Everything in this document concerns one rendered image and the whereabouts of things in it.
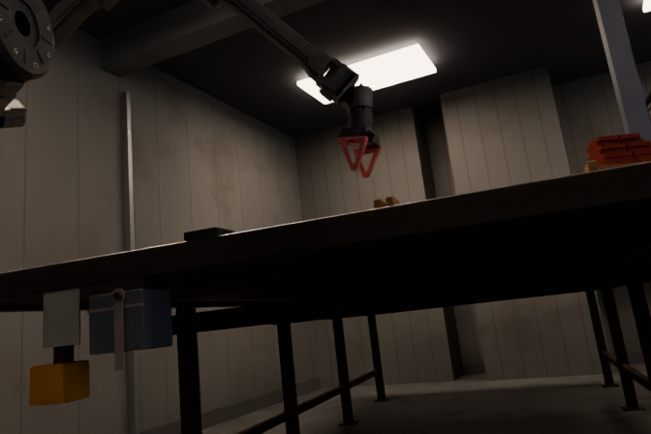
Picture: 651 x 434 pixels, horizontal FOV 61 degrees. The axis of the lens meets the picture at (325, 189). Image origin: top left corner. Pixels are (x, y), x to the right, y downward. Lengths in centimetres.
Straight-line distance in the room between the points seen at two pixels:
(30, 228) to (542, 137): 462
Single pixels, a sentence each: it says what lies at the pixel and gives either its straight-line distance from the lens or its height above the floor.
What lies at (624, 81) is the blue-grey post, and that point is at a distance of 317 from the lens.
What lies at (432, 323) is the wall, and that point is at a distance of 617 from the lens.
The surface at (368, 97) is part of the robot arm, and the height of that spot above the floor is 122.
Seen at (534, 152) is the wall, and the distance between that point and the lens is 599.
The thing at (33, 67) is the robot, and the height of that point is 108.
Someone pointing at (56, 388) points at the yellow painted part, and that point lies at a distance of 134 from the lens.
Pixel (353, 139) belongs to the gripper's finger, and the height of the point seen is 111.
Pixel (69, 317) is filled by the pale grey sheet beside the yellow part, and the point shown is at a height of 79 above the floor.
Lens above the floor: 72
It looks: 13 degrees up
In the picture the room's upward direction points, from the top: 6 degrees counter-clockwise
